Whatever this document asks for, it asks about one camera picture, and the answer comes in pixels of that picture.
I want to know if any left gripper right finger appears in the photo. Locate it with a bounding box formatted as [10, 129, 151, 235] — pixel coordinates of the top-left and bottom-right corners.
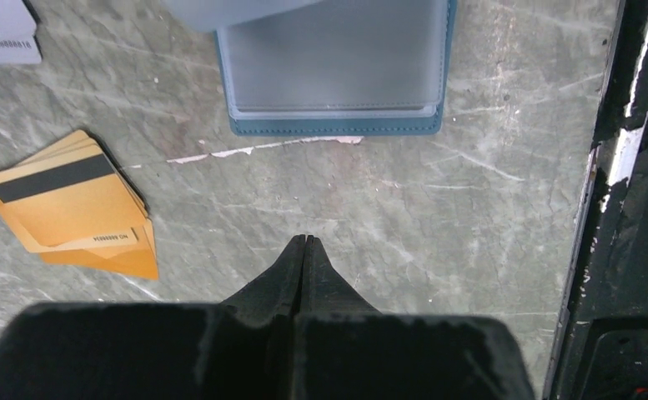
[294, 237, 534, 399]

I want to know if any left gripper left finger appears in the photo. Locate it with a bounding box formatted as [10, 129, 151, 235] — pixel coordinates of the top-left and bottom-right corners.
[0, 235, 306, 399]

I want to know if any orange credit cards stack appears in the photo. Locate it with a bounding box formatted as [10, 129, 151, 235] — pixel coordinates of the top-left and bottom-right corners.
[0, 130, 159, 280]

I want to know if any blue card holder wallet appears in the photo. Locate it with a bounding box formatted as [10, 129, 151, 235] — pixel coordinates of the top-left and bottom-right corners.
[164, 1, 457, 137]

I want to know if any silver grey card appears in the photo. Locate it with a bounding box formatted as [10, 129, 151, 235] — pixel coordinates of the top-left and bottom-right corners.
[0, 0, 42, 65]

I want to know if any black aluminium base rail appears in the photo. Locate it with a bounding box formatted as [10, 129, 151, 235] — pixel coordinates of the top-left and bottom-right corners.
[542, 1, 648, 399]

